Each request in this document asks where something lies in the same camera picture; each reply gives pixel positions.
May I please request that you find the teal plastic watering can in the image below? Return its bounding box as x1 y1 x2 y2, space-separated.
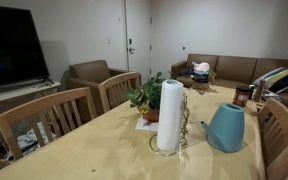
200 103 245 152

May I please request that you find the green potted plant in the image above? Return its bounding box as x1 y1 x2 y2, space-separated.
127 72 165 115

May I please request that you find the terracotta plant pot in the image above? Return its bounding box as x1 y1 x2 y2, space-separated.
139 109 159 122

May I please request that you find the far left wooden chair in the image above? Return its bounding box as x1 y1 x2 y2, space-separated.
99 72 140 112

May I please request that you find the wooden chair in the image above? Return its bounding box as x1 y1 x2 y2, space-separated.
258 99 288 180
99 72 140 112
0 87 97 161

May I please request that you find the white paper under pot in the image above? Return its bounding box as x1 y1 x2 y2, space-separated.
135 117 159 132

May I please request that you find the white paper towel roll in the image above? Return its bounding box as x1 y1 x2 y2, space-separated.
157 79 184 151

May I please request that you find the metal paper towel holder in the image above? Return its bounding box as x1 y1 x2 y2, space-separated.
149 134 181 157

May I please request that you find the pile of items on sofa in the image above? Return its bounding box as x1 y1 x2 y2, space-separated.
180 62 216 83

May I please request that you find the brown leather armchair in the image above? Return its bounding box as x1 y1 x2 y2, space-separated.
67 60 133 115

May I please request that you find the white door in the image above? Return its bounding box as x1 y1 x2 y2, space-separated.
124 0 151 83

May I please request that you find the brown leather sofa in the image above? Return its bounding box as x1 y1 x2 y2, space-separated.
171 54 288 107

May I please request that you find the dark jar with label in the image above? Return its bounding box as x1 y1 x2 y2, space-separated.
233 86 250 107

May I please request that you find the near left wooden chair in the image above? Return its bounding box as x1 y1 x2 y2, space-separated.
0 87 97 161

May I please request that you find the clutter on floor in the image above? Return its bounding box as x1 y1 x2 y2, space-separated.
17 122 49 156

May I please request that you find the striped throw pillow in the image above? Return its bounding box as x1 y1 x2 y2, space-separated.
252 67 288 94

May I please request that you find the black flat screen television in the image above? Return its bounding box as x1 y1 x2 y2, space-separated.
0 6 49 85

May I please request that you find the right wooden chair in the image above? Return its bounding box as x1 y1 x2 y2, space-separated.
258 99 288 180

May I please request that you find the white tv stand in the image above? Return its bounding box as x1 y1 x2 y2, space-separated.
0 80 62 141

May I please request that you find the wicker basket on floor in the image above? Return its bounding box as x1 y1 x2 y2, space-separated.
0 140 12 168

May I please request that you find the silver door handle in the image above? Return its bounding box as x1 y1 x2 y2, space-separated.
128 47 135 54

